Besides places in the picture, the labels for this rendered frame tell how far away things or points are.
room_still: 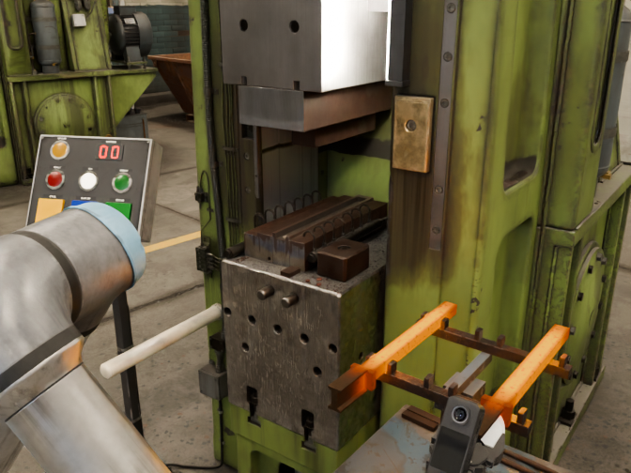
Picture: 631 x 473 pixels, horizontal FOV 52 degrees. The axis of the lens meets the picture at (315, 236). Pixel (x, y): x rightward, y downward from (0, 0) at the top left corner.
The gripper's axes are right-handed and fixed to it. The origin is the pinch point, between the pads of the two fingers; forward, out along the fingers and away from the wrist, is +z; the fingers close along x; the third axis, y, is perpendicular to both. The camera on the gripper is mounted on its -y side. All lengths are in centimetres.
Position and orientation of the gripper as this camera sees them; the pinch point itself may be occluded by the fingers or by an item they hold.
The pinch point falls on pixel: (490, 414)
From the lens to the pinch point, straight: 102.7
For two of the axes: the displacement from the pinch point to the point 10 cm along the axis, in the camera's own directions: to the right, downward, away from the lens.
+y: -0.1, 9.4, 3.5
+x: 8.1, 2.2, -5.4
